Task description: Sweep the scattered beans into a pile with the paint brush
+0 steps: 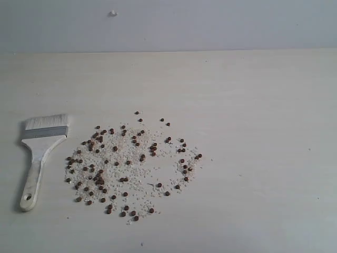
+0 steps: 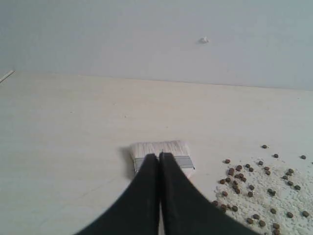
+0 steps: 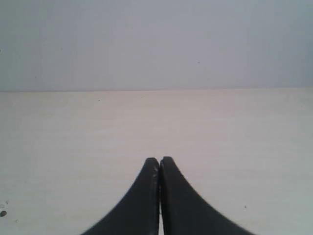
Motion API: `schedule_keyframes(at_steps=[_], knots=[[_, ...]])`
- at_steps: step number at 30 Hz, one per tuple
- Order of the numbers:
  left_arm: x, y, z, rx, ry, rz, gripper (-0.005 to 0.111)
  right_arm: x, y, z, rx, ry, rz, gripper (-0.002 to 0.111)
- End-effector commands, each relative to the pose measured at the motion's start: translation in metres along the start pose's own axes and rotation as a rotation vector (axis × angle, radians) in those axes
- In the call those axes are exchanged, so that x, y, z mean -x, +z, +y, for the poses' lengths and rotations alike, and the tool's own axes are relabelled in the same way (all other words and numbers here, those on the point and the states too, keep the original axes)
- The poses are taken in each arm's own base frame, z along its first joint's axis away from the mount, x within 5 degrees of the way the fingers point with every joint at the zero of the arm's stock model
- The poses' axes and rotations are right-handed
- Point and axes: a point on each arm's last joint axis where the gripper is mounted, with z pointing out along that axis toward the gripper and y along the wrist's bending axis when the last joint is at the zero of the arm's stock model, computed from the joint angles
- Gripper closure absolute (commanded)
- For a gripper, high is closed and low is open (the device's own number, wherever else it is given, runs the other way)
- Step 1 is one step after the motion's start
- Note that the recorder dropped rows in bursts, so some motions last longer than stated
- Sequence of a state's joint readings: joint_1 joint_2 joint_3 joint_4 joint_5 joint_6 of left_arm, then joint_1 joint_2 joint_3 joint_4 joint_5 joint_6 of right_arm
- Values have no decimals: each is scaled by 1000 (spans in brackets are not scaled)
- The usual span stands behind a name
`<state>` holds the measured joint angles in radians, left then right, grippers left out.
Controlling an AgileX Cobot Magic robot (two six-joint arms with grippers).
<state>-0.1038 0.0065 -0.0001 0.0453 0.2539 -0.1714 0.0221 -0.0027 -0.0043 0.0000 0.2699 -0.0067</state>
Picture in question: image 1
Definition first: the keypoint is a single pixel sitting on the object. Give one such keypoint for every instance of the brown beans and rice grains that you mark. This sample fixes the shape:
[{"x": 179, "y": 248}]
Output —
[{"x": 126, "y": 167}]

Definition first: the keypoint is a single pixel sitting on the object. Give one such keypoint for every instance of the white wooden paint brush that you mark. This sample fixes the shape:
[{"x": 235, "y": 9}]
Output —
[{"x": 41, "y": 135}]

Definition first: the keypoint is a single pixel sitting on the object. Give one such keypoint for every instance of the white wall plug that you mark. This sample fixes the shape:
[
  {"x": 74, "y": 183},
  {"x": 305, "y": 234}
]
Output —
[{"x": 113, "y": 13}]

